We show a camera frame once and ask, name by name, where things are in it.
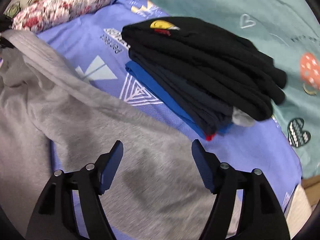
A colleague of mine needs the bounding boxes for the grey sweatpants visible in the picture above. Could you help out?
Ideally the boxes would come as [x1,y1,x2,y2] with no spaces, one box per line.
[1,30,215,239]

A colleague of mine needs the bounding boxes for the white quilted pillow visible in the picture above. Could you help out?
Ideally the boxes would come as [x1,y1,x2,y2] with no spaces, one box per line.
[285,184,312,239]

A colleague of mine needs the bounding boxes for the wooden bed headboard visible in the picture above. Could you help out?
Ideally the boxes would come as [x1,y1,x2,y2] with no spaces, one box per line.
[302,175,320,206]

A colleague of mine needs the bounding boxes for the red folded garment bottom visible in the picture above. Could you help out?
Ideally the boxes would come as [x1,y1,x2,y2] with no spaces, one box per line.
[205,133,216,141]

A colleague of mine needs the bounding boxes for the grey folded garment in stack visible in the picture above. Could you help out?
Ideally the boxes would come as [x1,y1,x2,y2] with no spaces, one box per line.
[232,107,255,127]

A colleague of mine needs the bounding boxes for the dark navy folded garment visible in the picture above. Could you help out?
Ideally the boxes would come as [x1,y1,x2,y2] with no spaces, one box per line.
[129,49,233,134]

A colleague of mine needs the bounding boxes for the black folded garment yellow logo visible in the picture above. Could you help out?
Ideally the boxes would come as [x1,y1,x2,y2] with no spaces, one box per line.
[121,17,287,121]

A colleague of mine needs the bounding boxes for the blue folded garment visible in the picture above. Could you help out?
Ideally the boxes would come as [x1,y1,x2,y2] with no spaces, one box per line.
[125,61,233,139]

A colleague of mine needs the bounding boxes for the purple printed bed sheet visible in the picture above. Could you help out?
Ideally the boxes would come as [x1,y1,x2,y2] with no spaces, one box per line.
[36,0,303,240]

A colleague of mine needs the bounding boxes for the teal heart print blanket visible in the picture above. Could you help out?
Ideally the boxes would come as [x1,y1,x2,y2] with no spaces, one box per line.
[150,0,319,178]

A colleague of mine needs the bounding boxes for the red white floral pillow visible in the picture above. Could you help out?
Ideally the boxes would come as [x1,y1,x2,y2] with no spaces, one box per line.
[11,0,112,34]

